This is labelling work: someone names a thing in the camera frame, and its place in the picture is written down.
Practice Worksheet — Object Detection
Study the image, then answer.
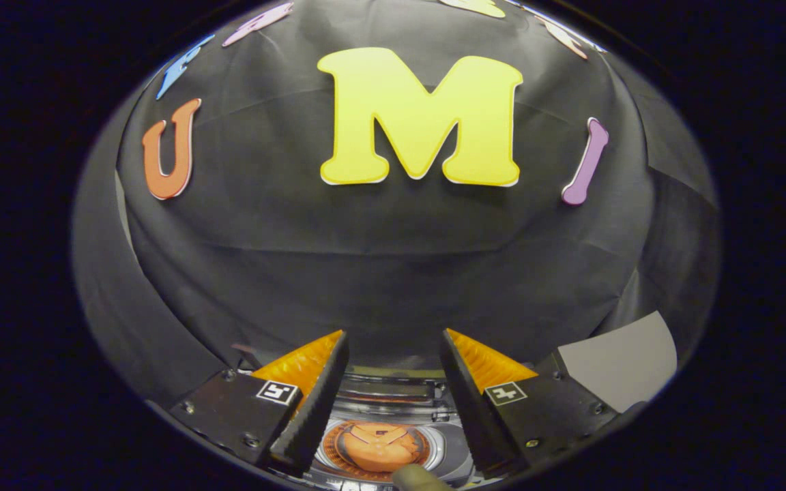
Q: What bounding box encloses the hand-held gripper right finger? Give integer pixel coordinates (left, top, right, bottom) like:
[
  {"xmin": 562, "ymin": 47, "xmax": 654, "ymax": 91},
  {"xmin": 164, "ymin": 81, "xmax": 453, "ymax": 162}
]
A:
[{"xmin": 440, "ymin": 328, "xmax": 620, "ymax": 479}]

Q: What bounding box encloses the beige cabinet with dark frame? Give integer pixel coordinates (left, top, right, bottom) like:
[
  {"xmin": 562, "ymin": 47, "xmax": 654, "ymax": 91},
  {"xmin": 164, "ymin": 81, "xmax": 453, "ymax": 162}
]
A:
[{"xmin": 557, "ymin": 312, "xmax": 679, "ymax": 414}]

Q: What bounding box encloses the orange yellow shirt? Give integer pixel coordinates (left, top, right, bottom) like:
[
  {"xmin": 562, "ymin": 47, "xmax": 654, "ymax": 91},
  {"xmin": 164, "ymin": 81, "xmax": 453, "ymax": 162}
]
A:
[{"xmin": 342, "ymin": 423, "xmax": 425, "ymax": 473}]

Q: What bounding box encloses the grey washing machine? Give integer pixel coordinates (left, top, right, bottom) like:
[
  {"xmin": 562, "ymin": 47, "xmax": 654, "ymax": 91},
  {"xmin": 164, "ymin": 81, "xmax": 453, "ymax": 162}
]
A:
[{"xmin": 308, "ymin": 366, "xmax": 484, "ymax": 491}]

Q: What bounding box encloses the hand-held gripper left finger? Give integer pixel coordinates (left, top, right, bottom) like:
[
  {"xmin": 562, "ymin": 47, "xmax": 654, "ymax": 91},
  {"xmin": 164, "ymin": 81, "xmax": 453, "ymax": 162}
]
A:
[{"xmin": 170, "ymin": 330, "xmax": 350, "ymax": 477}]

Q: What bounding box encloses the black backdrop cloth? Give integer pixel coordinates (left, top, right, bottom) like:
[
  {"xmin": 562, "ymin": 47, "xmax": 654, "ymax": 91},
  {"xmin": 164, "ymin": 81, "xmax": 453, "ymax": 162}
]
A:
[{"xmin": 71, "ymin": 0, "xmax": 721, "ymax": 410}]

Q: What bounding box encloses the dark washing machine lid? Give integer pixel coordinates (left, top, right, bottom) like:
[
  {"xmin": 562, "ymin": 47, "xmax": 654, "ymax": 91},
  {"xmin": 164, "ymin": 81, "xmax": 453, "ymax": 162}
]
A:
[{"xmin": 342, "ymin": 366, "xmax": 448, "ymax": 418}]

